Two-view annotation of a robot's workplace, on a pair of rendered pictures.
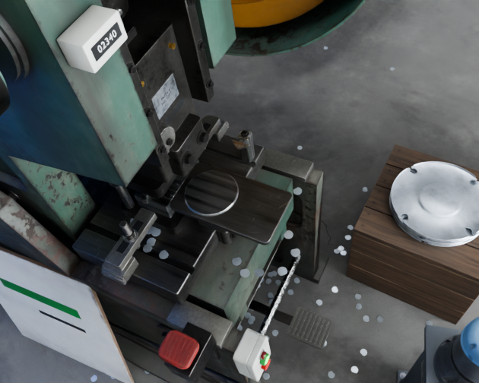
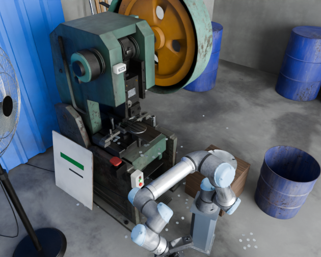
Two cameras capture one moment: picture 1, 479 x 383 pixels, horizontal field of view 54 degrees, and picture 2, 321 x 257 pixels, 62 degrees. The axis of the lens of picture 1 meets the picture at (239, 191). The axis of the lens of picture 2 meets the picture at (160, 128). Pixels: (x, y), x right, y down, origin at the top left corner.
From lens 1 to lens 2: 104 cm
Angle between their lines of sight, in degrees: 18
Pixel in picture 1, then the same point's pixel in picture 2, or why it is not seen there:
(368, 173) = not seen: hidden behind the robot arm
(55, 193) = (93, 117)
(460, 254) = not seen: hidden behind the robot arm
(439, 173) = (222, 154)
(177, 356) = (114, 161)
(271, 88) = (177, 125)
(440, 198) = not seen: hidden behind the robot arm
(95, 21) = (120, 65)
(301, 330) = (159, 199)
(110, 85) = (119, 80)
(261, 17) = (164, 83)
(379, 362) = (187, 223)
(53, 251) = (85, 138)
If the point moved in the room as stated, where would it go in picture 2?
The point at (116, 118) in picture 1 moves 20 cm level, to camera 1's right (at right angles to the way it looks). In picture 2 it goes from (118, 88) to (151, 89)
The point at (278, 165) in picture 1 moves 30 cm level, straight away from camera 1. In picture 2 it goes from (163, 131) to (169, 111)
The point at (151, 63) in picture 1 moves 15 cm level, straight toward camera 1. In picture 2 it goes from (130, 82) to (130, 93)
